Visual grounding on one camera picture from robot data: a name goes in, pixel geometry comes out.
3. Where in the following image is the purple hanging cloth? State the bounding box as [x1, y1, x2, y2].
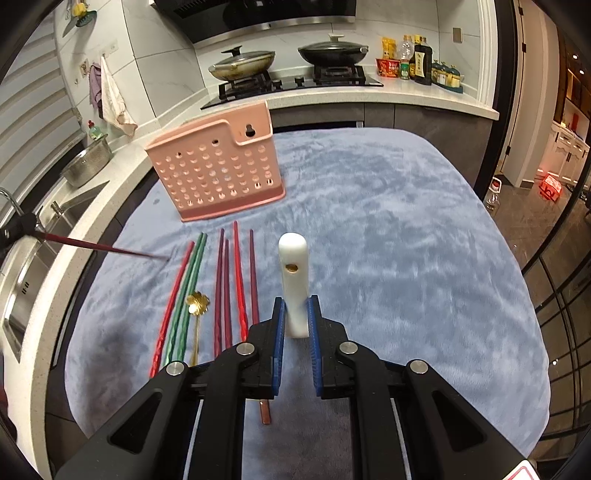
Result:
[88, 63, 103, 118]

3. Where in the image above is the pink perforated utensil holder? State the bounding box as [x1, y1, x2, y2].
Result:
[146, 101, 287, 222]

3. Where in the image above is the green chopstick left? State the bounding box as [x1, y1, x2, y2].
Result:
[163, 232, 205, 365]

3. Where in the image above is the bright red chopstick gold band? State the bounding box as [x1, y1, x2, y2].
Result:
[232, 221, 249, 341]

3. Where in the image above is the green chopstick right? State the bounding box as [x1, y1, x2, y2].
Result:
[171, 233, 207, 362]

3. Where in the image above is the dark red chopstick plain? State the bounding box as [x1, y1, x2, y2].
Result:
[223, 239, 232, 349]

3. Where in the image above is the black wok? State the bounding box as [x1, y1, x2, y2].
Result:
[297, 34, 370, 68]

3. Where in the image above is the steel pot by sink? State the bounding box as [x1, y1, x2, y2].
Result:
[60, 135, 113, 188]

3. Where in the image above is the black gas stove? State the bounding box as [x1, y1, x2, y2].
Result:
[201, 65, 383, 109]

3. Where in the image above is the blue fleece table cloth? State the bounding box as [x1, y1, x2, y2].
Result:
[65, 129, 550, 479]

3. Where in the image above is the red chopstick black band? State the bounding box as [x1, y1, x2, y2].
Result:
[149, 241, 195, 378]

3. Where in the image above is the tray of small jars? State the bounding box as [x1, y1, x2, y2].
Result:
[431, 60, 464, 94]

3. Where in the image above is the white green ceramic spoon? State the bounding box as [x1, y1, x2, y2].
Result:
[277, 232, 310, 339]

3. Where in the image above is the red seasoning packet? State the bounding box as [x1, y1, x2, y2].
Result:
[376, 58, 400, 78]

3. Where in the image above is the clear plastic bottle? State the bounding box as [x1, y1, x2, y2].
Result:
[399, 35, 414, 80]

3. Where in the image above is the gold flower spoon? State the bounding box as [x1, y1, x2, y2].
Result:
[186, 291, 211, 366]

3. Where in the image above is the dark soy sauce bottle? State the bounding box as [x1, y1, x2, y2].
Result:
[414, 35, 433, 85]

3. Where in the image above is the green chopstick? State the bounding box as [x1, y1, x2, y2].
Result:
[171, 233, 207, 362]
[163, 232, 205, 365]

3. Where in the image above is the dark maroon chopstick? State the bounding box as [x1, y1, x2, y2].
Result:
[34, 231, 169, 261]

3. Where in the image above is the red floor sign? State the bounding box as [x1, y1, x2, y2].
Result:
[539, 174, 562, 202]

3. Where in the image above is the green dish soap bottle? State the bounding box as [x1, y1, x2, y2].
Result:
[87, 120, 103, 141]

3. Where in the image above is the wok with glass lid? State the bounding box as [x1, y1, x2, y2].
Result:
[208, 46, 276, 82]

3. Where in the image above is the white hanging towel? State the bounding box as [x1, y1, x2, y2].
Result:
[100, 56, 138, 137]

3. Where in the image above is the chrome sink faucet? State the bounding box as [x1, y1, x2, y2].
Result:
[0, 187, 24, 216]

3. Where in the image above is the dark red chopstick silver band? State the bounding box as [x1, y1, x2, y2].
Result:
[213, 228, 224, 358]

